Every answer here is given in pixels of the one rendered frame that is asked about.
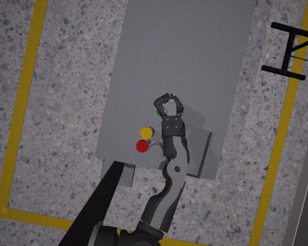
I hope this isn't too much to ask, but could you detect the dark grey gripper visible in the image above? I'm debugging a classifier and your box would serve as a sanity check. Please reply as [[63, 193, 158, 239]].
[[153, 93, 183, 119]]

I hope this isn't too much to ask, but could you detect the clear bottle with grey cap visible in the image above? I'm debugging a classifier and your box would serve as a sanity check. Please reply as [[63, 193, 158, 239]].
[[149, 141, 161, 156]]

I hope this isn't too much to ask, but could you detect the clear glass bottle with yellow cap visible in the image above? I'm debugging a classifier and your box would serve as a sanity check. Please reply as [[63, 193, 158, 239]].
[[140, 126, 152, 139]]

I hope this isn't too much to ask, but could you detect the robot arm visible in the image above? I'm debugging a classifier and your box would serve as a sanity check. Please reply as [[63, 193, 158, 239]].
[[88, 96, 189, 246]]

